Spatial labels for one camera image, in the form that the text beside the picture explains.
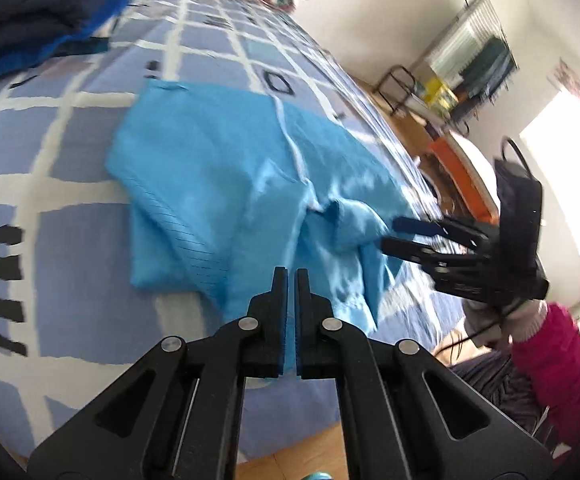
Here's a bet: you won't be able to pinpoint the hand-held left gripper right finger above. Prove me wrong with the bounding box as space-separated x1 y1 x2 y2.
295 267 556 480

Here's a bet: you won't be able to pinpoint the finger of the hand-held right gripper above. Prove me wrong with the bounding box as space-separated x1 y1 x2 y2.
380 237 476 281
391 215 496 248

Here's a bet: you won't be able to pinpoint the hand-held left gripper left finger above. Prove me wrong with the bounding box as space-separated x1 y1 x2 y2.
27 266 289 480

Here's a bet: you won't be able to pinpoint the light blue striped garment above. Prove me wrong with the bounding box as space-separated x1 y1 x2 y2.
106 80 438 333

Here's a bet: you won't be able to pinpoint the clothes drying rack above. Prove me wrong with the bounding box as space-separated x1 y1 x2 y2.
414 0 519 135

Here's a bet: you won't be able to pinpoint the person's right hand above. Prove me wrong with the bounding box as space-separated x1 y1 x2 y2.
464 299 550 350

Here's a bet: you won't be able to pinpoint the bright window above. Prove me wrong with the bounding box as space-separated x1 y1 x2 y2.
520 85 580 261

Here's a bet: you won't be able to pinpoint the person's striped trousers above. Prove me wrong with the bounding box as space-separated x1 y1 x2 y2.
447 349 568 443

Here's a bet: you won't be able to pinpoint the black metal rack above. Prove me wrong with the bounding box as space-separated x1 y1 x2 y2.
376 64 419 120

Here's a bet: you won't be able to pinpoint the blue checked bed sheet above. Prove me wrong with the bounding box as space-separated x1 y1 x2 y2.
0 0 471 461

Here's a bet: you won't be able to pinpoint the navy jacket with blue lining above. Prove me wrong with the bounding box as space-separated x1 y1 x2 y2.
0 0 131 78

